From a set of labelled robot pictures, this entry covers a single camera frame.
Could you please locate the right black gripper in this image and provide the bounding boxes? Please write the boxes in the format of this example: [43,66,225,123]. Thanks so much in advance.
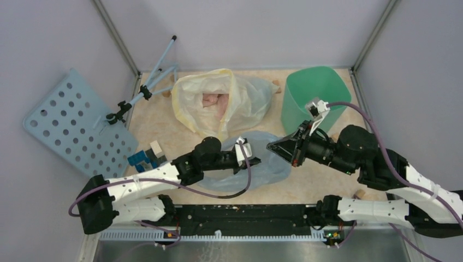
[266,120,355,175]

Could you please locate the light blue plastic bag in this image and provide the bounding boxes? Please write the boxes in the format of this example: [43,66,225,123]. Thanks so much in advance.
[197,130,292,193]

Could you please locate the translucent white yellow trash bag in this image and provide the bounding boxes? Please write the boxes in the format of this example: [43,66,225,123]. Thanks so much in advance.
[171,69,281,140]

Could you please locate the green plastic trash bin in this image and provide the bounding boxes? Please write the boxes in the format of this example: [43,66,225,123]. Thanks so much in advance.
[281,66,352,134]

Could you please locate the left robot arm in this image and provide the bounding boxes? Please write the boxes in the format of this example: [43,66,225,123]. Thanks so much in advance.
[69,136,261,235]

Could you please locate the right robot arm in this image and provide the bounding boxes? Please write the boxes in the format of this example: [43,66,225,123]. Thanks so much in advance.
[267,121,462,239]

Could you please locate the wooden block near bin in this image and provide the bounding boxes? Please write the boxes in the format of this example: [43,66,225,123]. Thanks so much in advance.
[272,80,282,94]

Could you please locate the wooden cube block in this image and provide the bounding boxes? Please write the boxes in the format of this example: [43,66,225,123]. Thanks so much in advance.
[331,132,340,142]

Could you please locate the pink bag inside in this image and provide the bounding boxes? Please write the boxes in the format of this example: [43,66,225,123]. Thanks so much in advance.
[202,93,229,119]

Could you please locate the wooden block left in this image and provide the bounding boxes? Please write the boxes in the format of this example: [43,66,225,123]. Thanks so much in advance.
[150,140,167,165]

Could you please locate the blue clamp block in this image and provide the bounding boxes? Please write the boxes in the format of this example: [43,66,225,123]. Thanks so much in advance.
[127,150,159,173]

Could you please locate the small wooden block near tripod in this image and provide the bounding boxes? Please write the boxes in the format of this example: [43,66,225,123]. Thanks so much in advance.
[162,90,171,98]

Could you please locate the light blue tripod stand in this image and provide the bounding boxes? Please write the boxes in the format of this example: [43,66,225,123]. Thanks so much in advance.
[105,35,179,125]

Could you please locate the light blue perforated board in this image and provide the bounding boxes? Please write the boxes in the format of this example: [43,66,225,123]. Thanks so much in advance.
[22,68,138,182]

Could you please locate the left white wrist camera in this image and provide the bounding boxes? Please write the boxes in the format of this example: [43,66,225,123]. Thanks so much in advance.
[234,136,252,159]

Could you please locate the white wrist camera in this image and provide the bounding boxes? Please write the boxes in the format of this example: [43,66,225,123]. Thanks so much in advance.
[234,136,252,159]
[305,97,330,136]

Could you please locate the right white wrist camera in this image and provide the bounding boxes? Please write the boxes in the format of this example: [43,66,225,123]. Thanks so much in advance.
[305,97,330,136]

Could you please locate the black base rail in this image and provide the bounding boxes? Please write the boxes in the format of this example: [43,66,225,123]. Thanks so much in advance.
[159,204,357,240]

